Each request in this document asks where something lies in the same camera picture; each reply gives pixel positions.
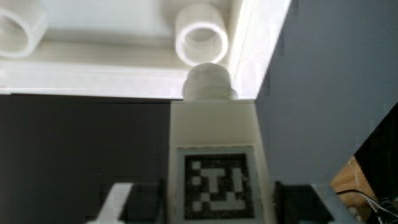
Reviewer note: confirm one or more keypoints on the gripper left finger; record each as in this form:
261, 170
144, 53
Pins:
133, 204

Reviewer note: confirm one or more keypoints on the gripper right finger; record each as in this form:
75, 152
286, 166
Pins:
307, 205

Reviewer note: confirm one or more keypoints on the white leg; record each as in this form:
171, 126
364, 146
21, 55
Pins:
219, 188

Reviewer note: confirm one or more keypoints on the white square tabletop part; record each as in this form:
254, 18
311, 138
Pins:
112, 47

